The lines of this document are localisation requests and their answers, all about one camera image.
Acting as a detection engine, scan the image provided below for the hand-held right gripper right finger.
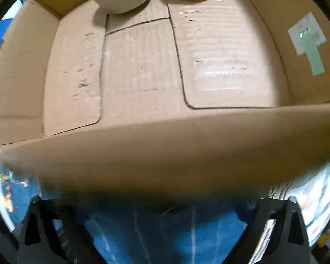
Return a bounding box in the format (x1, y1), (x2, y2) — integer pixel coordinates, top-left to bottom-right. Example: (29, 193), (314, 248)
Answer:
(223, 195), (312, 264)

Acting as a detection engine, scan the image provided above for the white label with green tape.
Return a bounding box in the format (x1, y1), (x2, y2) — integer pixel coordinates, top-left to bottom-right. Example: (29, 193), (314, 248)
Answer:
(288, 12), (326, 76)

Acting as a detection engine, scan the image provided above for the printed blue blanket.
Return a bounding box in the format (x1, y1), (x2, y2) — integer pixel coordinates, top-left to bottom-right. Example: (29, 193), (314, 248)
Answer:
(0, 154), (330, 264)

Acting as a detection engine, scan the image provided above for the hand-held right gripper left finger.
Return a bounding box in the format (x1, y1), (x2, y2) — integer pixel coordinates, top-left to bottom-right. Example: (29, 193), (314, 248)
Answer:
(16, 195), (105, 264)

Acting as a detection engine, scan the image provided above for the cardboard box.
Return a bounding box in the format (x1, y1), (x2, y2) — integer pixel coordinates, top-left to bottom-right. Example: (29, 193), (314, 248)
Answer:
(0, 0), (330, 198)

